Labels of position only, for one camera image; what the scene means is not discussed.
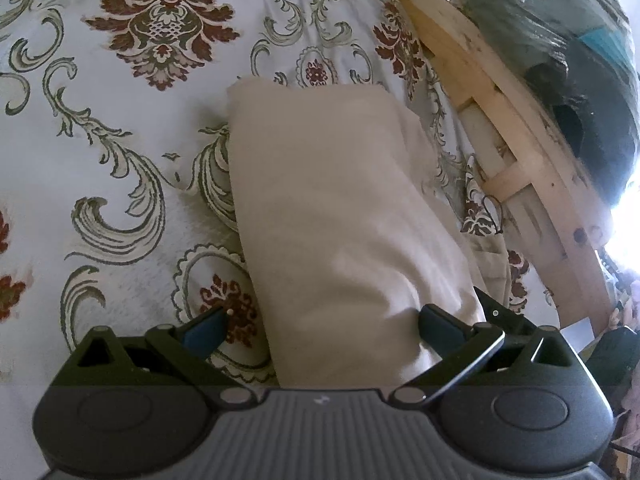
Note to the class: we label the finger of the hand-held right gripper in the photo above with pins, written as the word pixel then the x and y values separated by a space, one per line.
pixel 500 312

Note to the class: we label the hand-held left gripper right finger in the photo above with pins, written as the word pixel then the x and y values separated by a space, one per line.
pixel 442 332

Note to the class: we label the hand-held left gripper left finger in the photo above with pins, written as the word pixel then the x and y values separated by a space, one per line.
pixel 205 332

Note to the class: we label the beige pants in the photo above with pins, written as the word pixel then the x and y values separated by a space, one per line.
pixel 340 210

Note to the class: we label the floral patterned bedspread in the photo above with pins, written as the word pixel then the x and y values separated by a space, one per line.
pixel 100 160

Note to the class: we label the grey-green plastic bag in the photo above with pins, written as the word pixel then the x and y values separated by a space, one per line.
pixel 520 10

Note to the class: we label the wooden bed frame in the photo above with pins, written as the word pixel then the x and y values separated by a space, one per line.
pixel 545 180

